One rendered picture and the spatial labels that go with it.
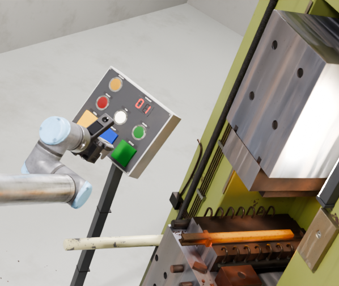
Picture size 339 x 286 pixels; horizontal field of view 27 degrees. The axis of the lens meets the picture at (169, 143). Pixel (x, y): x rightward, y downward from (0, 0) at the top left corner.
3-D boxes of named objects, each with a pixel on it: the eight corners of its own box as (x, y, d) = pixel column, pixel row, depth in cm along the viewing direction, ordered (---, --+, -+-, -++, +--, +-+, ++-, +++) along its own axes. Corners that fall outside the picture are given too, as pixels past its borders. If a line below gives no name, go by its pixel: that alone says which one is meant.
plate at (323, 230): (310, 270, 210) (335, 228, 201) (296, 249, 216) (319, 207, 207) (316, 270, 211) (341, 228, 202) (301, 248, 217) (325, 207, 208)
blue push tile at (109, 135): (105, 151, 263) (117, 134, 262) (92, 139, 266) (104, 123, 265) (108, 152, 264) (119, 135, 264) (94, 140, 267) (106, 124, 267)
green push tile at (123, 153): (123, 167, 258) (136, 150, 257) (110, 155, 262) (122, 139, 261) (126, 167, 260) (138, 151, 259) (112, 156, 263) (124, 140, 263)
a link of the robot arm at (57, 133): (31, 135, 220) (48, 108, 219) (53, 143, 231) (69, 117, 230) (51, 151, 215) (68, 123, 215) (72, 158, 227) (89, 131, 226)
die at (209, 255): (209, 272, 237) (218, 253, 232) (186, 230, 251) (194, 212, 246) (308, 264, 257) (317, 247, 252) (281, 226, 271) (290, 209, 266)
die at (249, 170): (249, 191, 218) (260, 167, 213) (221, 151, 232) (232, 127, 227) (351, 190, 238) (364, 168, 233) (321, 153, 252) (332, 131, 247)
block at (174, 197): (174, 210, 281) (177, 201, 278) (168, 200, 285) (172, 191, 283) (181, 209, 282) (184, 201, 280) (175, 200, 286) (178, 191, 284)
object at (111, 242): (64, 255, 268) (68, 244, 265) (61, 244, 272) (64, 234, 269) (167, 249, 289) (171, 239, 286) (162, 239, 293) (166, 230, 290)
